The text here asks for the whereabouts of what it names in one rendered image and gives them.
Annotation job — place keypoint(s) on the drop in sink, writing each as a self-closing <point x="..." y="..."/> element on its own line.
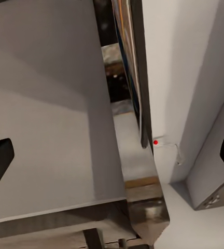
<point x="156" y="145"/>

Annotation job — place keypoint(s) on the dishwasher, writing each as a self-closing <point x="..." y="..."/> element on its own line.
<point x="90" y="226"/>

